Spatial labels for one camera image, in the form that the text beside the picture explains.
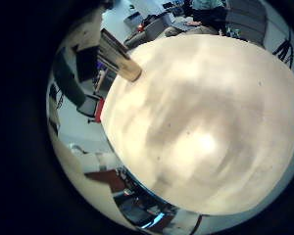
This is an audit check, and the computer monitor with purple screen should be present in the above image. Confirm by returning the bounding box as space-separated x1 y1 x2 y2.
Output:
73 45 103 82

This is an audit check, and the black mesh red seat chair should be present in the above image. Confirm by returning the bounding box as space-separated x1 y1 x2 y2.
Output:
76 93 106 124

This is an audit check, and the person in teal shirt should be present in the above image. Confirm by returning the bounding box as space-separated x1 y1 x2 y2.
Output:
165 0 228 37

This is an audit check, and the brown door with frosted glass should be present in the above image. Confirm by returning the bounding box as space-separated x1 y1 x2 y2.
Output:
84 169 127 194

